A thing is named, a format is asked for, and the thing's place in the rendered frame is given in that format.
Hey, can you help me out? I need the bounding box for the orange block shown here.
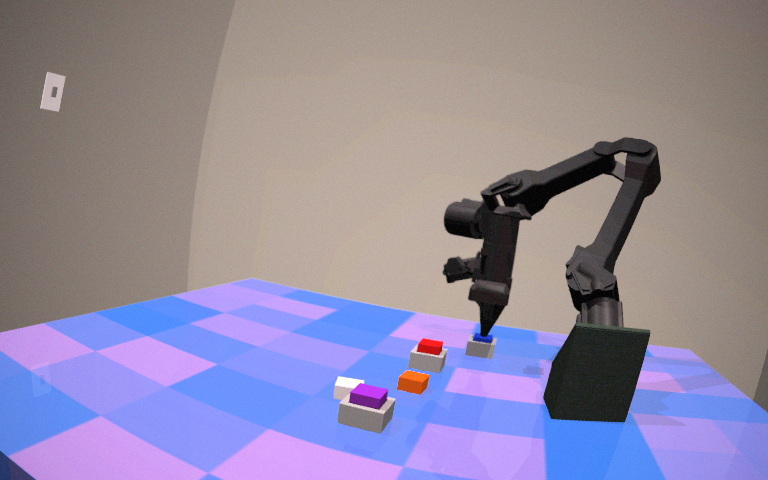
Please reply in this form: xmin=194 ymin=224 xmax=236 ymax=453
xmin=397 ymin=370 xmax=430 ymax=395

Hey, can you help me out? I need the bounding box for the white block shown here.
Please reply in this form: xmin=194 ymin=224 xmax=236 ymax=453
xmin=333 ymin=376 xmax=364 ymax=400

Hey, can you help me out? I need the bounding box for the purple button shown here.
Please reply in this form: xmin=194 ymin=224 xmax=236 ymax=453
xmin=337 ymin=383 xmax=396 ymax=433

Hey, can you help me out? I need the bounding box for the red button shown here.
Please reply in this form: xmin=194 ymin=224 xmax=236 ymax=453
xmin=408 ymin=338 xmax=448 ymax=374

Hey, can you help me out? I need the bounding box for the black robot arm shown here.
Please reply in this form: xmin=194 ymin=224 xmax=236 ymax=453
xmin=442 ymin=137 xmax=661 ymax=327

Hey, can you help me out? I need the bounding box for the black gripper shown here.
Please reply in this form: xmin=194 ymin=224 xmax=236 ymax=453
xmin=468 ymin=241 xmax=516 ymax=337

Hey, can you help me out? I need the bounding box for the blue button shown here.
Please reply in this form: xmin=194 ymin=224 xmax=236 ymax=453
xmin=465 ymin=333 xmax=497 ymax=359

